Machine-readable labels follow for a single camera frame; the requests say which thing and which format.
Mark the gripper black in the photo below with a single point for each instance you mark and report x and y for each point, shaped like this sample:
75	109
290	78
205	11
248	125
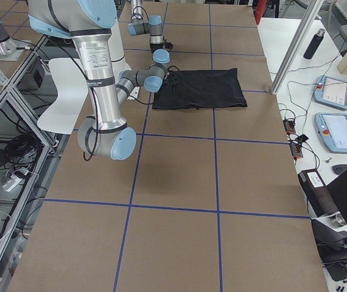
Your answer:
155	46
171	81

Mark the black graphic t-shirt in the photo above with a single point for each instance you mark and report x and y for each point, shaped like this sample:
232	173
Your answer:
202	89

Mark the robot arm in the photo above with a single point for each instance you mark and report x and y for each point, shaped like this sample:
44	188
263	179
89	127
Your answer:
90	25
143	24

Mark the white plastic chair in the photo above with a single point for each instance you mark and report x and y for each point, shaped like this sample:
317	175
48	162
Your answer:
72	91

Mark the orange terminal strip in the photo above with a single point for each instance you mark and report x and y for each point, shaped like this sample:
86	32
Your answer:
294	140

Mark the black water bottle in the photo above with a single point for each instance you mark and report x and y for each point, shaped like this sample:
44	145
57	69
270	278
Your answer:
314	44

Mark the upper teach pendant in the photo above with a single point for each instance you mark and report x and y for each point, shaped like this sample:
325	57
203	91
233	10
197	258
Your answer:
331	92

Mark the teach pendant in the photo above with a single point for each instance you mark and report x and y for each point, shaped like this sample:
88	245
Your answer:
331	92
332	130

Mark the lower teach pendant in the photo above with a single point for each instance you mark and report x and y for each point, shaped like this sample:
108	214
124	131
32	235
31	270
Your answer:
332	130

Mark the black box device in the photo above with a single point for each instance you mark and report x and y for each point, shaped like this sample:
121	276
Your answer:
317	192

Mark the black computer mouse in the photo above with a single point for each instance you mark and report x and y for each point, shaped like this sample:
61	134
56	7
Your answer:
339	168

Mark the aluminium frame post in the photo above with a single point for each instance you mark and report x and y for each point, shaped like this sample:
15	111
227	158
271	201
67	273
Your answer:
299	36

